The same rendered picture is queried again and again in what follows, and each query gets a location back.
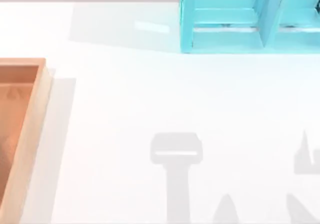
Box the shallow salmon-coloured box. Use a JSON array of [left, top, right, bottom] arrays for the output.
[[0, 57, 54, 224]]

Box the light blue rack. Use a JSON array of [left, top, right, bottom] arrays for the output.
[[179, 0, 320, 55]]

